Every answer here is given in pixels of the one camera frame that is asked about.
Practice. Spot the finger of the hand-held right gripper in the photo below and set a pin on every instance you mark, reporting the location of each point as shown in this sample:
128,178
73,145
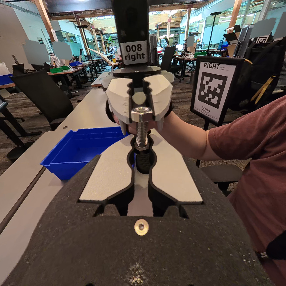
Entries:
160,96
118,98

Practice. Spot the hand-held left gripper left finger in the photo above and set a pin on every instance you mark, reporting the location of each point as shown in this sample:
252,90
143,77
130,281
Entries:
109,174

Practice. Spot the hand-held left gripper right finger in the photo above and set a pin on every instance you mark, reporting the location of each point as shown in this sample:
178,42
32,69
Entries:
176,174

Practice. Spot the silver hex nut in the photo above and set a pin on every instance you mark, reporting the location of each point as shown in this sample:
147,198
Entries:
137,148

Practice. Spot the silver hex bolt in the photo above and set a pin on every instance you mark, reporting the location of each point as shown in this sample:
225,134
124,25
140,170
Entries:
142,134

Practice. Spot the blue plastic bin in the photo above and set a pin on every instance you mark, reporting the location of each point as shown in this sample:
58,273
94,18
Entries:
67,169
76,64
5,80

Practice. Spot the person's right forearm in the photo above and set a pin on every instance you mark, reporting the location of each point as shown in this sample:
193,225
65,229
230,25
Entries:
183,138

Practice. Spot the person's right hand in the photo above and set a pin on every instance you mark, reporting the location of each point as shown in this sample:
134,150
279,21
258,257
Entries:
131,129

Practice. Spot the black wrist rest pad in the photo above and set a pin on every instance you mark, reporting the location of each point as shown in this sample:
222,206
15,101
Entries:
144,163

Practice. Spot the grey trash bin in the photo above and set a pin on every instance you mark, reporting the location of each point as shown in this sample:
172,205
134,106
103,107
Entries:
192,78

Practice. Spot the black office chair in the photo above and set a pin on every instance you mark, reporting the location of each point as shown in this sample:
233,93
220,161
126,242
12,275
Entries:
44,93
167,55

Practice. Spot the green plastic bin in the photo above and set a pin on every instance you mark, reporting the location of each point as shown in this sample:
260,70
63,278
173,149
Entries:
200,54
58,69

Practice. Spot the black framed marker sign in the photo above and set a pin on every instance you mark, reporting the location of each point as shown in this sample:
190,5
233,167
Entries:
231,100

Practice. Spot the black floor lamp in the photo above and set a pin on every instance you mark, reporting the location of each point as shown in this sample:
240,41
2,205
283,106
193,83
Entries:
215,13

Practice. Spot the white foam block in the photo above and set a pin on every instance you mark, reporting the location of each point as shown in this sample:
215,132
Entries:
4,69

